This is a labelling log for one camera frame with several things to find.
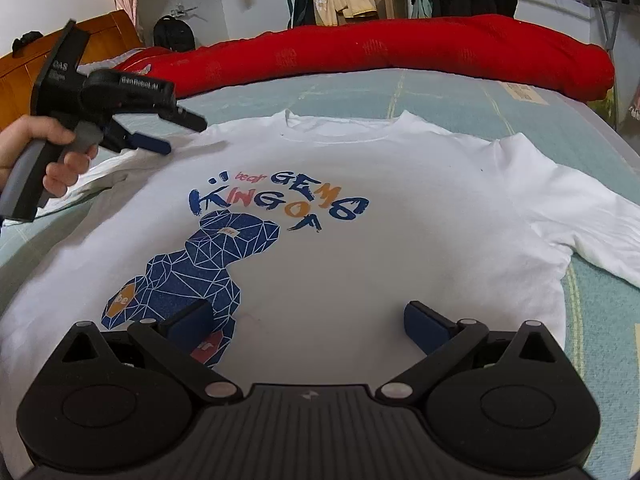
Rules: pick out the wooden headboard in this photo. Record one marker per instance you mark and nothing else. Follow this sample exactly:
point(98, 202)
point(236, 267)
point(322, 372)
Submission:
point(107, 30)

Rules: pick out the metal wall hook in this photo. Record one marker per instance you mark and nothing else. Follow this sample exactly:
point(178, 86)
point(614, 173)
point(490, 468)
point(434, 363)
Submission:
point(182, 10)

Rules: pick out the red quilt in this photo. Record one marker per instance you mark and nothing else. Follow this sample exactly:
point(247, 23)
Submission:
point(400, 50)

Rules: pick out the person's left hand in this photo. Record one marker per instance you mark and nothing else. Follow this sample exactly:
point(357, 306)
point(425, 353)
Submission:
point(30, 135)

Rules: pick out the metal clothes drying rack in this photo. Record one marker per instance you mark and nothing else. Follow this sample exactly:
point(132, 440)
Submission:
point(612, 25)

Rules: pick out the yellow green bag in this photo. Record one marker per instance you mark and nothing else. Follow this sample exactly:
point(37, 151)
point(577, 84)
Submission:
point(607, 107)

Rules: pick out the grey checked pillow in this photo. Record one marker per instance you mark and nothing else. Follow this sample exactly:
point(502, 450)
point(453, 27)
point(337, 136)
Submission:
point(107, 62)

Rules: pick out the black backpack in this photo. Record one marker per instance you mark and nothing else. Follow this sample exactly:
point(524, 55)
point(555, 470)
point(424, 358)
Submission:
point(172, 35)

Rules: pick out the white printed long-sleeve shirt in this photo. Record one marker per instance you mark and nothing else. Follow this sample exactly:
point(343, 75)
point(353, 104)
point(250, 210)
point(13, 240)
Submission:
point(350, 270)

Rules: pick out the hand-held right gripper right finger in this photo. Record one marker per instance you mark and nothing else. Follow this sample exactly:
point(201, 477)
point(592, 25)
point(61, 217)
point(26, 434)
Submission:
point(425, 325)

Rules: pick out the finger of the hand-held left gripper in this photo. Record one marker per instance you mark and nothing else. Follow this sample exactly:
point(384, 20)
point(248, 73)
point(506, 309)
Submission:
point(190, 121)
point(150, 144)

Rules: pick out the small black item on headboard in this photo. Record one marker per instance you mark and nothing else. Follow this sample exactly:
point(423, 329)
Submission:
point(27, 42)

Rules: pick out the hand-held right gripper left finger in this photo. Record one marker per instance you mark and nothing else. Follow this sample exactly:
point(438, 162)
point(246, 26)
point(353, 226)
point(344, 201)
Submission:
point(192, 325)

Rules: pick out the cream floral garment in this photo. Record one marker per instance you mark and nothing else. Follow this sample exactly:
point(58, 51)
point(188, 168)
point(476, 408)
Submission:
point(325, 7)

